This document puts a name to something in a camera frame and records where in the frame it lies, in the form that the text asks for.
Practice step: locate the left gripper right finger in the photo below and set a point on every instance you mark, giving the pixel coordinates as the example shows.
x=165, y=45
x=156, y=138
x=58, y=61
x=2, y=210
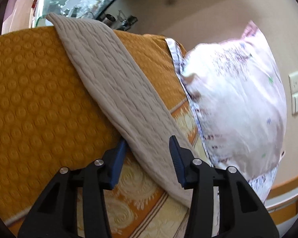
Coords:
x=242, y=213

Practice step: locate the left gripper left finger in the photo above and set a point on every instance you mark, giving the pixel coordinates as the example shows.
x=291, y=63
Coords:
x=54, y=214

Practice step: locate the beige cable knit sweater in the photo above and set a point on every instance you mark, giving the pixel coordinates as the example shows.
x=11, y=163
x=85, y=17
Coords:
x=126, y=96

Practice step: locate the yellow orange patterned bedspread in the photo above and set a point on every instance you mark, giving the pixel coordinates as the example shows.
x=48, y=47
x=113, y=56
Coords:
x=48, y=121

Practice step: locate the pink floral left pillow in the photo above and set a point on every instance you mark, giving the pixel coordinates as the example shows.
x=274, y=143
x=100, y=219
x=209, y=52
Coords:
x=237, y=98

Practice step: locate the white wall switch panel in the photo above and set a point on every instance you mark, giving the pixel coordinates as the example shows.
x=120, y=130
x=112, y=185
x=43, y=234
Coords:
x=293, y=80

